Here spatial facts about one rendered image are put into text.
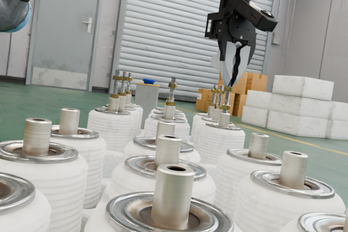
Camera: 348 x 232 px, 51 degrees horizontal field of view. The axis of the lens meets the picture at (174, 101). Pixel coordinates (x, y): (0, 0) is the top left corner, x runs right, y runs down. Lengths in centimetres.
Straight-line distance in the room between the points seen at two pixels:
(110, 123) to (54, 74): 521
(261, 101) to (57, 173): 362
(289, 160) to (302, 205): 5
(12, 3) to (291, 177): 87
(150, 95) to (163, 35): 530
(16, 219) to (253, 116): 374
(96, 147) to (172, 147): 13
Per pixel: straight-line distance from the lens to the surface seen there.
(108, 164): 71
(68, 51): 595
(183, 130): 73
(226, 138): 73
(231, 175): 44
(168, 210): 21
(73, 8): 602
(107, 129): 73
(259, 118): 384
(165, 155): 32
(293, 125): 350
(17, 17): 109
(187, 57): 662
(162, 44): 638
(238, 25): 76
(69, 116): 45
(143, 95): 114
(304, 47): 770
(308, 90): 351
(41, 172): 31
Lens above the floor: 33
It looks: 3 degrees down
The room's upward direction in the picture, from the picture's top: 8 degrees clockwise
